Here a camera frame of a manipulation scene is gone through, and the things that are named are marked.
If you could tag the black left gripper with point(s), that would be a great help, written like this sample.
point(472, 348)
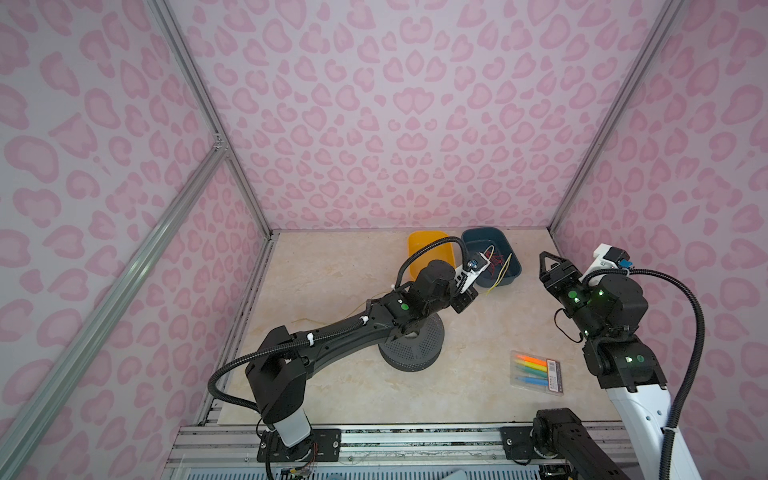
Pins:
point(465, 298)

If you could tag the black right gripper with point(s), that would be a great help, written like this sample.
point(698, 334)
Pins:
point(554, 284)

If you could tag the dark grey cable spool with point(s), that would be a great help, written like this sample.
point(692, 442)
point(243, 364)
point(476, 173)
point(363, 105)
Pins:
point(416, 351)

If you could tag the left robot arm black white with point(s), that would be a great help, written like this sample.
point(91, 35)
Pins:
point(285, 361)

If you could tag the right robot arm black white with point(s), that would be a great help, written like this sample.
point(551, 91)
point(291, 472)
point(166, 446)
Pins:
point(607, 305)

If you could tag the teal plastic tray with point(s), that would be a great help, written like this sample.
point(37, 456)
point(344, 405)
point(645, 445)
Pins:
point(504, 265)

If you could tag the pack of coloured markers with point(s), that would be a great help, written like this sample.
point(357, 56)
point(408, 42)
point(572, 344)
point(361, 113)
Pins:
point(540, 374)

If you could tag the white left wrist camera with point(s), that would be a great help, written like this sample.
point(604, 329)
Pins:
point(470, 270)

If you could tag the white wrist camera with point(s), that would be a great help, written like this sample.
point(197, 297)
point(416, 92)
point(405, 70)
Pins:
point(470, 270)
point(607, 257)

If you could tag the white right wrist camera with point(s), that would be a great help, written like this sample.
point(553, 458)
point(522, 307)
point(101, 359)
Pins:
point(607, 257)

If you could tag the right aluminium corner post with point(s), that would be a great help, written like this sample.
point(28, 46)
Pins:
point(664, 24)

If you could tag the diagonal aluminium frame bar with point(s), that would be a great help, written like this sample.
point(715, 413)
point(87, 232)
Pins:
point(39, 413)

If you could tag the aluminium corner frame post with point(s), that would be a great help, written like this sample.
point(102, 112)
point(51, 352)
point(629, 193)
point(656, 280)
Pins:
point(168, 25)

